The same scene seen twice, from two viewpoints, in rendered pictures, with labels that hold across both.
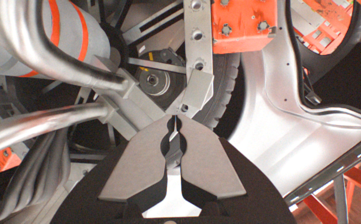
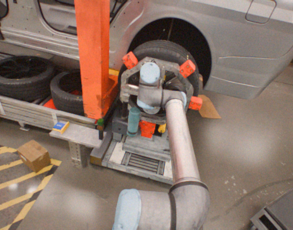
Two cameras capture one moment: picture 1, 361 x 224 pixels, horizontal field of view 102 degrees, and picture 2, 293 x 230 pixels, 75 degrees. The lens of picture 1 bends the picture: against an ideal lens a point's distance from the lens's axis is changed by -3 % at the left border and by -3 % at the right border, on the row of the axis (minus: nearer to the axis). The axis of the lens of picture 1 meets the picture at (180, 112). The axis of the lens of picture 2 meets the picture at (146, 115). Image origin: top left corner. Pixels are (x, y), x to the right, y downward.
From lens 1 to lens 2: 1.14 m
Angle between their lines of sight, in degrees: 39
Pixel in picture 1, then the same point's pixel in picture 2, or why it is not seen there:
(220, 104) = (148, 52)
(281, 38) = (117, 23)
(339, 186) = not seen: outside the picture
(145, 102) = not seen: hidden behind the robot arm
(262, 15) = (126, 59)
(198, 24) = (135, 69)
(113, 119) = (162, 77)
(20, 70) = not seen: hidden behind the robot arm
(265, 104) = (145, 12)
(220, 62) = (139, 58)
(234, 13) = (129, 64)
